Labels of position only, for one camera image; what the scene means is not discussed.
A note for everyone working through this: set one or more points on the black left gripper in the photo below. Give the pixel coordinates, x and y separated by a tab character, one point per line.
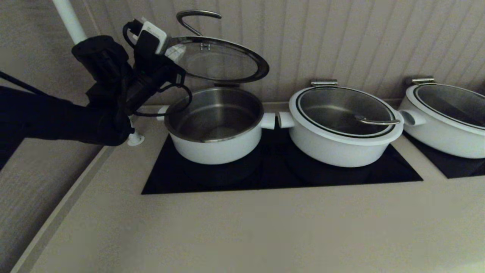
155	72

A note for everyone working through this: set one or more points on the glass lid with white rim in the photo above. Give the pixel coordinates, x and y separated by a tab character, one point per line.
227	64
341	110
454	102

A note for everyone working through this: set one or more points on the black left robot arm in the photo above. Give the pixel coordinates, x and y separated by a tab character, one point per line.
57	113

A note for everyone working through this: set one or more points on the white steel-lined pot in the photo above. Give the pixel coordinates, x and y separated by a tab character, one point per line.
219	144
435	140
333	151

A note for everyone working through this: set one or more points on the white round pipe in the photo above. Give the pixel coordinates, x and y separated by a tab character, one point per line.
70	19

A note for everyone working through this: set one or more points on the large black glass cooktop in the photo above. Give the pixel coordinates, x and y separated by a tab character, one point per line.
273	174

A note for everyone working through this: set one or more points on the small black glass cooktop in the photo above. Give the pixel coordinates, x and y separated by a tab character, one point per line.
454	167

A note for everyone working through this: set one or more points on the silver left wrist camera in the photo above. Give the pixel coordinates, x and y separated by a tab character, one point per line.
153	36

